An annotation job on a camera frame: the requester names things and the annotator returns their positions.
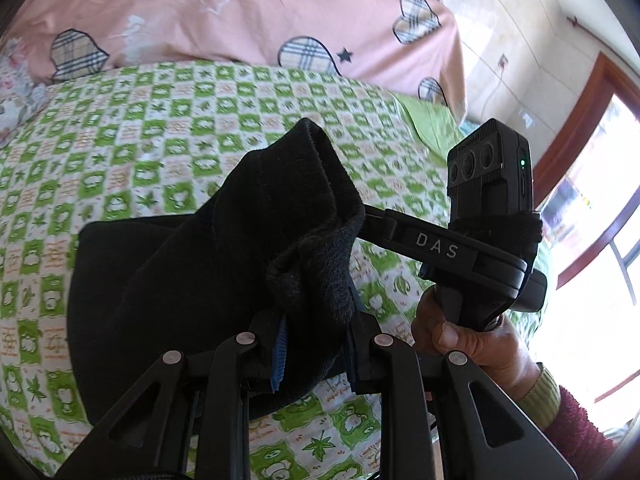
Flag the white cable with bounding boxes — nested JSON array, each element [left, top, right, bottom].
[[481, 66, 506, 125]]

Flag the wooden window frame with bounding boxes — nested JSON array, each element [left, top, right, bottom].
[[531, 52, 640, 307]]

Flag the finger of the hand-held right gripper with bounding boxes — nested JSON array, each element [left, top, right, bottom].
[[356, 204, 401, 243]]

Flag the green checked bed sheet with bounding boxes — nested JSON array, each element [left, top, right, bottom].
[[0, 59, 501, 480]]

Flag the person's right hand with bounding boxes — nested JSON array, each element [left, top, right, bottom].
[[411, 287, 545, 403]]

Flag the black pants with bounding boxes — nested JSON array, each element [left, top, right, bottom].
[[65, 117, 367, 428]]

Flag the floral ruffled cloth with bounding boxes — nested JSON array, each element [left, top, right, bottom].
[[0, 40, 48, 148]]

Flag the pink quilt with plaid hearts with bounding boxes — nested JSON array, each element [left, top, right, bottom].
[[4, 0, 468, 123]]

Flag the person's right forearm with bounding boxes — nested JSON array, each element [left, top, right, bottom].
[[515, 364, 623, 480]]

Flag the plain green cloth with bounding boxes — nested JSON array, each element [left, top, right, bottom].
[[397, 95, 466, 153]]

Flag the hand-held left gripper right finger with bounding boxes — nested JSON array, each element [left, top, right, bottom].
[[346, 310, 578, 480]]

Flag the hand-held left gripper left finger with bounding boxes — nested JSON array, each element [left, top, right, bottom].
[[52, 310, 292, 480]]

